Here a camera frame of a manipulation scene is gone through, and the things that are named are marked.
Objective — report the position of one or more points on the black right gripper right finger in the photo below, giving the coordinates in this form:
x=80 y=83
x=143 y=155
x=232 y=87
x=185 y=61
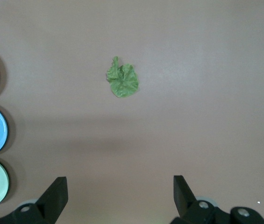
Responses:
x=185 y=203

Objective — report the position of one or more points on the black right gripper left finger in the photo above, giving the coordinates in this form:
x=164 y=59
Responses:
x=50 y=200

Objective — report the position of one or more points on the green lettuce leaf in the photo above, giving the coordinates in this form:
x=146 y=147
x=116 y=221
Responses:
x=123 y=85

